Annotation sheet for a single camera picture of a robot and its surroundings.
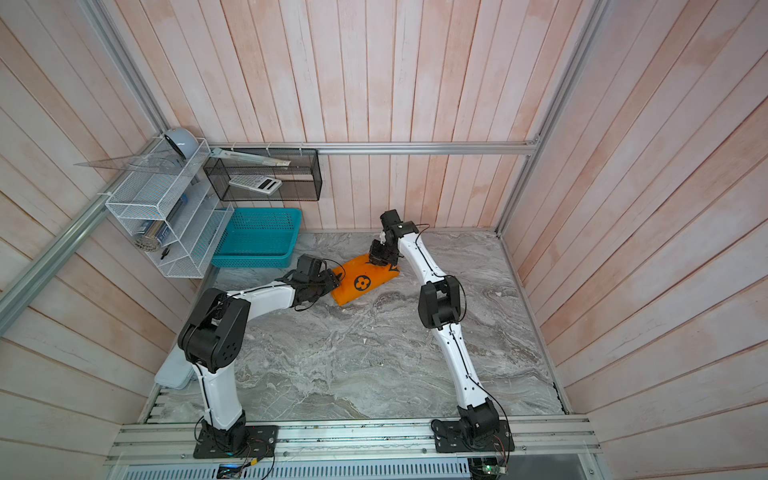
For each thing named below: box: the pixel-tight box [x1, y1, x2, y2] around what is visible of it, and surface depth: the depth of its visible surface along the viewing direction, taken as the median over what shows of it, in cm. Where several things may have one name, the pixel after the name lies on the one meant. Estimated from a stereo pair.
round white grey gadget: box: [164, 127, 199, 160], surface depth 85 cm
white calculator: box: [229, 175, 283, 195], surface depth 100 cm
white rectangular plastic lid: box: [154, 344, 195, 389], surface depth 84 cm
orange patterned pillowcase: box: [331, 254, 400, 306], surface depth 100 cm
